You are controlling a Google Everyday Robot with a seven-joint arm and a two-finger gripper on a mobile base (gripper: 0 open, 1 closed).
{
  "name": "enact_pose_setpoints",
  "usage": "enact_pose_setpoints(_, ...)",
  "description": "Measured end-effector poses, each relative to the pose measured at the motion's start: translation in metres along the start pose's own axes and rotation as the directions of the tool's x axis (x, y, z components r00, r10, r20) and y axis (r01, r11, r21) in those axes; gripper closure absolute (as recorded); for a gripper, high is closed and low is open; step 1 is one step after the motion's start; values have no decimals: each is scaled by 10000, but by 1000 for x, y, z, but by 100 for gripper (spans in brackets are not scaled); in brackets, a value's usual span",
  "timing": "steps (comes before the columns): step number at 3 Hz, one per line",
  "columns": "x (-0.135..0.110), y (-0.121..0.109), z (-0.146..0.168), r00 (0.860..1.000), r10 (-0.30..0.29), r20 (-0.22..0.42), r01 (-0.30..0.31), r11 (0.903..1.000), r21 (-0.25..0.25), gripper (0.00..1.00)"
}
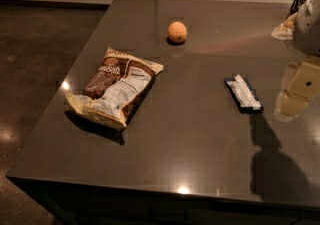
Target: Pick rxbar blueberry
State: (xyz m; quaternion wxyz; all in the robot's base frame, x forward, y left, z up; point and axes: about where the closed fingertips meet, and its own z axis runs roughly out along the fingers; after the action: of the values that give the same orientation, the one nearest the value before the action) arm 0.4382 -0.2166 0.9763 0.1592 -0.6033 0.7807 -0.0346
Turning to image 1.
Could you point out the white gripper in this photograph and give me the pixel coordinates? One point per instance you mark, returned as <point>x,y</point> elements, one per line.
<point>308,30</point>

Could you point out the crumpled cream packet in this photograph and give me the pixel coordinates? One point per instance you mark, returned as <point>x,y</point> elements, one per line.
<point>285,30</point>

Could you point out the orange fruit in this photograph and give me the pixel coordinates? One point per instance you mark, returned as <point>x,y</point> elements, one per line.
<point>177,32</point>

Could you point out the brown and cream snack bag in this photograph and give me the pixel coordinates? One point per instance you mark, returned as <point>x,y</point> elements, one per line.
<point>116,89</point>

